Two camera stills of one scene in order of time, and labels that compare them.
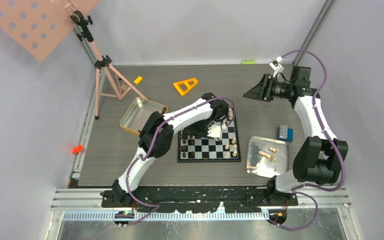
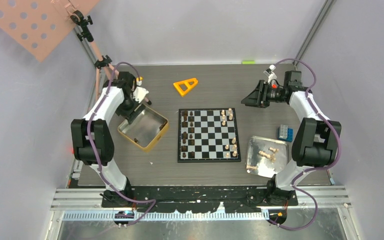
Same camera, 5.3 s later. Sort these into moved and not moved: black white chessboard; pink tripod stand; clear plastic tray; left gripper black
Moved: left gripper black
Not moved: clear plastic tray; pink tripod stand; black white chessboard
